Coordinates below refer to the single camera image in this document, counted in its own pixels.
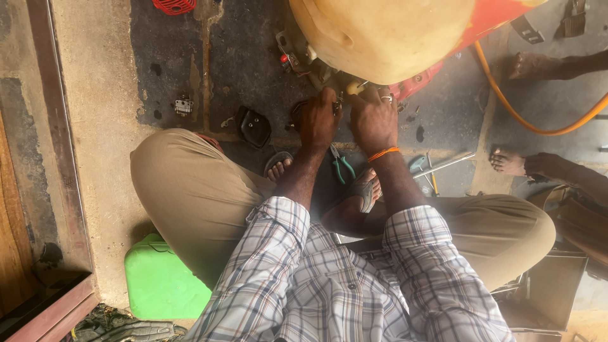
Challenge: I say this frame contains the person's left hand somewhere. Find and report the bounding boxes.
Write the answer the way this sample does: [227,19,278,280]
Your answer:
[298,87,343,151]

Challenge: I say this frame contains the person's right hand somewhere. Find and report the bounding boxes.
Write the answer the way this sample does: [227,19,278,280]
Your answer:
[350,85,400,157]

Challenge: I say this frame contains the metal sprayer engine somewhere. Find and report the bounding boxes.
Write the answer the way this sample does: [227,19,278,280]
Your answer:
[275,29,357,96]

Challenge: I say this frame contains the orange wrist thread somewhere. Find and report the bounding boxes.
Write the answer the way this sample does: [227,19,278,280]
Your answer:
[367,147,401,163]

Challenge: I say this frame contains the cream plastic sprayer tank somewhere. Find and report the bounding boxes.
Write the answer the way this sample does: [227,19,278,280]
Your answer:
[288,0,547,86]

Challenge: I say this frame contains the black plastic cover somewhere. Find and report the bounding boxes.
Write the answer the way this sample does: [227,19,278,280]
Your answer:
[236,105,272,149]

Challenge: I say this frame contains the person's left foot with sandal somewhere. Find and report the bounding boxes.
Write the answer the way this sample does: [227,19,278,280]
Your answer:
[263,151,294,183]

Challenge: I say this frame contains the person's foot with sandal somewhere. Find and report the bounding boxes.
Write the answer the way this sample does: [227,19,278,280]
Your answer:
[321,167,383,238]
[263,151,294,183]

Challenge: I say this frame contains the person's right foot with sandal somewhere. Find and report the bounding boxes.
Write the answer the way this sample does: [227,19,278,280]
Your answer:
[321,167,383,238]

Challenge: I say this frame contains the long metal rod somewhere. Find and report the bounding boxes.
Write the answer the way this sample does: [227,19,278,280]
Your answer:
[412,152,476,180]

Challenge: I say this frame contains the person's beige trousers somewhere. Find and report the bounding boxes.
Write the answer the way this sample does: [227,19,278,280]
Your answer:
[130,128,557,292]

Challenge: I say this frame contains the red plastic grille cover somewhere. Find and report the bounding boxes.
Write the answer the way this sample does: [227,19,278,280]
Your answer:
[151,0,197,16]

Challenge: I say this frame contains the person's checked shirt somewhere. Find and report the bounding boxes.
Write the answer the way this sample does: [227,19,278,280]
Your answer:
[183,196,517,342]

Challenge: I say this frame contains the green plastic canister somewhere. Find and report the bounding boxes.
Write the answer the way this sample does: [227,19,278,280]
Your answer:
[124,232,212,320]

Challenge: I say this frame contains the open metal tool box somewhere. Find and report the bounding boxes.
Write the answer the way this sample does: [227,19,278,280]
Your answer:
[491,185,608,342]

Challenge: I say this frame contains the grey woven cloth bag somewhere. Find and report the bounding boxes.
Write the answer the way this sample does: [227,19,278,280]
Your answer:
[64,304,188,342]

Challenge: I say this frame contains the green handle pliers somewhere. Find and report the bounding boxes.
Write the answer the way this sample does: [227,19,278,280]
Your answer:
[330,144,356,185]

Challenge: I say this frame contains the teal handle screwdriver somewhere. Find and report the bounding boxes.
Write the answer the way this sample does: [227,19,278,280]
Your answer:
[409,155,435,191]

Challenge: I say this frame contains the yellow handle screwdriver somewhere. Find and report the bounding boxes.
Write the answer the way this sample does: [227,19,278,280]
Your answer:
[426,153,440,197]

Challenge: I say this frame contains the orange hose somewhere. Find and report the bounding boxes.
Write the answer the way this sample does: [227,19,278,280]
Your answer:
[473,40,608,137]

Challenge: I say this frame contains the black strap buckle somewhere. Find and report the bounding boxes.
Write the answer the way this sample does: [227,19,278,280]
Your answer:
[510,15,546,45]

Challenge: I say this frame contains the brown sprayer strap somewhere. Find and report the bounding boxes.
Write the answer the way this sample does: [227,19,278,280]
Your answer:
[554,0,589,40]

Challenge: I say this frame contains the brown wooden door frame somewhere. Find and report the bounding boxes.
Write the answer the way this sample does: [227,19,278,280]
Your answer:
[0,0,100,342]

